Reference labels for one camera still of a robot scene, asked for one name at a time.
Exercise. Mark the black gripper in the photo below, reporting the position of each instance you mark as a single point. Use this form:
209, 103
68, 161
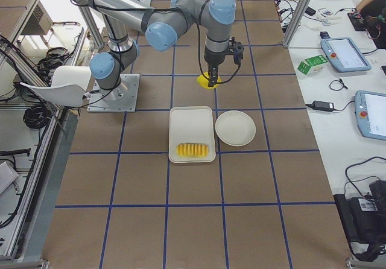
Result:
213, 58

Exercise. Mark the yellow lemon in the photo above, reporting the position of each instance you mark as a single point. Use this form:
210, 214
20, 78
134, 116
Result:
203, 81

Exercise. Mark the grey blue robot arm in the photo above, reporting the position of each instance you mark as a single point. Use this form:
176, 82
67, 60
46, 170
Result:
162, 29

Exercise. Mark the white rectangular tray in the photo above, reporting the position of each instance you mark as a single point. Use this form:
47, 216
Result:
193, 124

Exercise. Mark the white round plate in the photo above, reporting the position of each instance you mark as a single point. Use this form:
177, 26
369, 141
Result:
235, 128

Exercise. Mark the sliced yellow fruit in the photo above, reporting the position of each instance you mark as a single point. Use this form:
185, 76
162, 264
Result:
192, 150

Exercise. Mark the green white carton box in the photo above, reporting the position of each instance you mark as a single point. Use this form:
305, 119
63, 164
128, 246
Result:
312, 65

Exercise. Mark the black power adapter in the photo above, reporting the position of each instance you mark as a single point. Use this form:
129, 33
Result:
323, 106

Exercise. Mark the blue teach pendant upper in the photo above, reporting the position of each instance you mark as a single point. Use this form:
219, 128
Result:
344, 55

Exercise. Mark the blue teach pendant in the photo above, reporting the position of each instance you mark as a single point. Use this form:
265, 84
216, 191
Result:
370, 114
344, 55

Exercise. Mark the white plastic chair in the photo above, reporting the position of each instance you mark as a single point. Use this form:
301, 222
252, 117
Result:
68, 85

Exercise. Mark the blue teach pendant lower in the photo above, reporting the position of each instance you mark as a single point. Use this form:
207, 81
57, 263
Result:
370, 114

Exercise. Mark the black equipment case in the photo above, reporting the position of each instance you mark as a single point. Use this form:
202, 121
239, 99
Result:
363, 220

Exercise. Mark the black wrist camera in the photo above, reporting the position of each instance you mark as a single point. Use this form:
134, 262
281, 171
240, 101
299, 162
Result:
236, 50

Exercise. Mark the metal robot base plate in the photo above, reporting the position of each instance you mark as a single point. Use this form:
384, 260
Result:
121, 99

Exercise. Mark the aluminium frame post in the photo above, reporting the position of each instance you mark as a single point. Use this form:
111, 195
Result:
293, 25

